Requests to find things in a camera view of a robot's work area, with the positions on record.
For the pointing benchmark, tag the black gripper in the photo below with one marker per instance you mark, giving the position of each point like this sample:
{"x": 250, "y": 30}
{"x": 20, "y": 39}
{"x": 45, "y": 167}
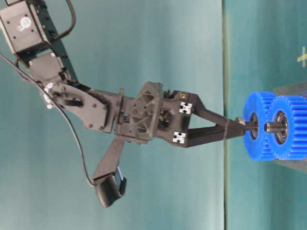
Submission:
{"x": 154, "y": 115}

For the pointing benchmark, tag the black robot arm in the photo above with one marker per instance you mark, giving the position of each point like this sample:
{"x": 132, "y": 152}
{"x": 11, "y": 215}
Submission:
{"x": 32, "y": 38}

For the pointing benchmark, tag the threaded steel shaft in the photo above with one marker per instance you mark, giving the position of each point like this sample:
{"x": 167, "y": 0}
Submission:
{"x": 274, "y": 127}
{"x": 251, "y": 126}

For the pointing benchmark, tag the blue plastic gear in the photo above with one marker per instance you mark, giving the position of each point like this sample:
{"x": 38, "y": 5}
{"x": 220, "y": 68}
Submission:
{"x": 256, "y": 109}
{"x": 290, "y": 111}

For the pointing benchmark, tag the black fixture base plate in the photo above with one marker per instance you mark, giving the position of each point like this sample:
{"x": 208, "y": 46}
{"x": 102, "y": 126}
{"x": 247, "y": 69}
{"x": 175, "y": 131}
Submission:
{"x": 294, "y": 89}

